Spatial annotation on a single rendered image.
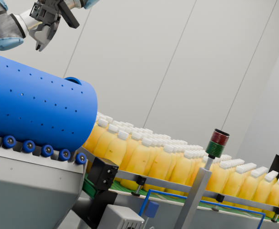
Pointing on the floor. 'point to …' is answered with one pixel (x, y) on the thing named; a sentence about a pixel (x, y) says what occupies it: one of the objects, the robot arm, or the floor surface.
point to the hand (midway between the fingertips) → (41, 47)
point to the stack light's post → (193, 199)
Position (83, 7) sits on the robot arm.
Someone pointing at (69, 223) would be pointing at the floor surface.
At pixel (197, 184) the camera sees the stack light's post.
